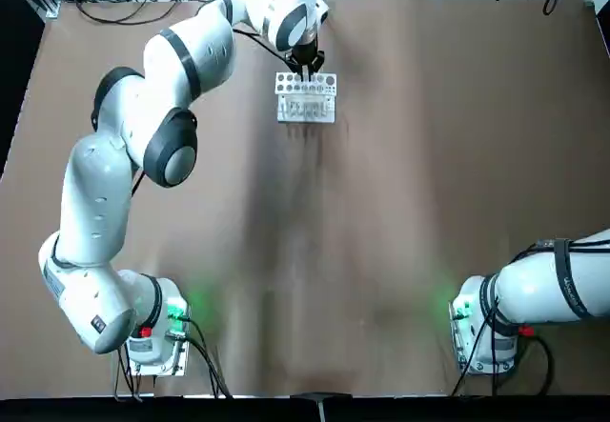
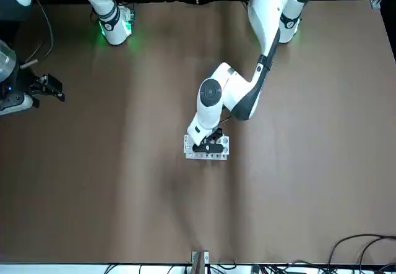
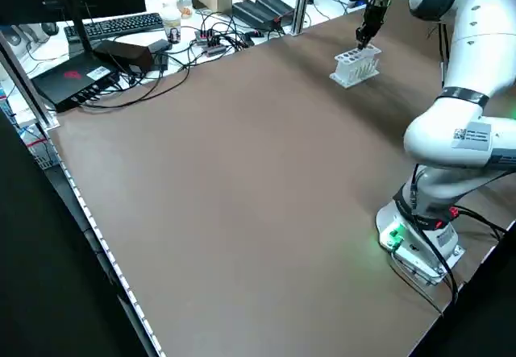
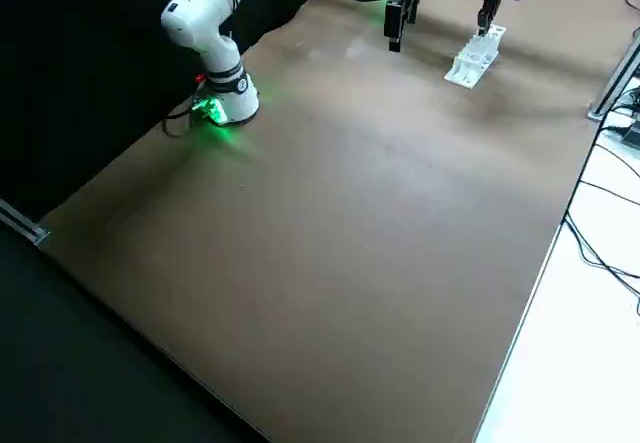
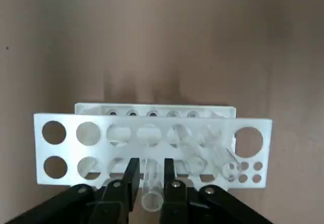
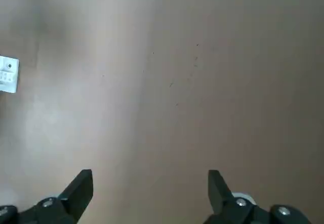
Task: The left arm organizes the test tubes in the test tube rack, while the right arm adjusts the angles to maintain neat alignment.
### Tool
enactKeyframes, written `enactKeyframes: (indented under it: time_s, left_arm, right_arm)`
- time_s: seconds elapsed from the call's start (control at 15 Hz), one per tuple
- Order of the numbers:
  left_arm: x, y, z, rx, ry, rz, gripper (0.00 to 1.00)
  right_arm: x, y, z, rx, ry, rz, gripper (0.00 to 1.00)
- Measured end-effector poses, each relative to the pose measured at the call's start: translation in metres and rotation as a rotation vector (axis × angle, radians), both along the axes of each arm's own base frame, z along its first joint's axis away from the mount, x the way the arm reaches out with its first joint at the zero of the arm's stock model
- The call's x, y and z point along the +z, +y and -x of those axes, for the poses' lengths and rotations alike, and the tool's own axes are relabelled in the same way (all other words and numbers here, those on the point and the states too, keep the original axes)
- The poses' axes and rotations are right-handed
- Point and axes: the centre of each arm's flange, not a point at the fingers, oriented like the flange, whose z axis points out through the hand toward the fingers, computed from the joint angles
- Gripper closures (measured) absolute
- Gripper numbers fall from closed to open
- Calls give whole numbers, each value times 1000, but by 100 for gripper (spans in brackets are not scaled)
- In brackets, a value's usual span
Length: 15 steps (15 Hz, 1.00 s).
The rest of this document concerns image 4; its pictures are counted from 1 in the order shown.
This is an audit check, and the aluminium camera post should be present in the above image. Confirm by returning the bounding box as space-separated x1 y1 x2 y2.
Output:
586 31 640 122

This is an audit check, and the aluminium frame rail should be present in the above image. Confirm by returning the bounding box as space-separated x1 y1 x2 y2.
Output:
0 197 52 248

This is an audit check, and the white test tube rack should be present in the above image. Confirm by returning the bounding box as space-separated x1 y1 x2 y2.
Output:
443 23 507 88

